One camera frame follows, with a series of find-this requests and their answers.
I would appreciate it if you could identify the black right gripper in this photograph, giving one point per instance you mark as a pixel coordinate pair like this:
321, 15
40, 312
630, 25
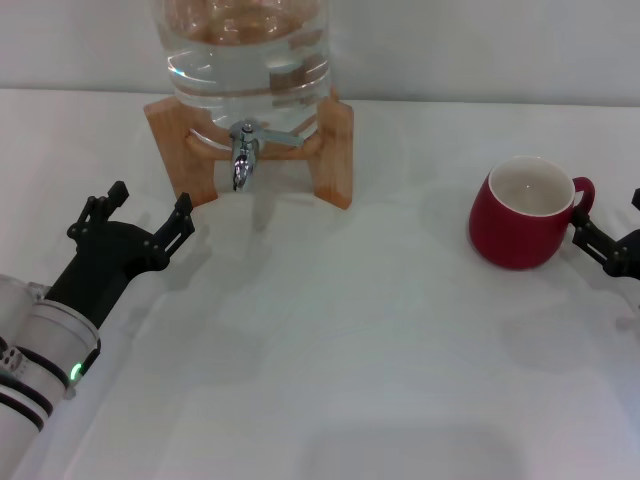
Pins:
629, 260

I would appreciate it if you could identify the chrome faucet with lever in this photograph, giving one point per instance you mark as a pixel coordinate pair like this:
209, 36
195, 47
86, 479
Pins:
243, 160

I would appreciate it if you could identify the clear glass water dispenser jar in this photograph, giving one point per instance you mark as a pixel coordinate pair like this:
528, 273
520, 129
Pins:
240, 65

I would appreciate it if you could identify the red cup with white inside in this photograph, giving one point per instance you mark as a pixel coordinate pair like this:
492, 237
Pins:
510, 240

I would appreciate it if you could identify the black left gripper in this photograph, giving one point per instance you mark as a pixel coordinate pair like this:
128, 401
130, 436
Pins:
110, 255

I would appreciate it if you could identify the wooden dispenser stand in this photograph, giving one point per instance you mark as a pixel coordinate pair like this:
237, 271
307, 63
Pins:
335, 150

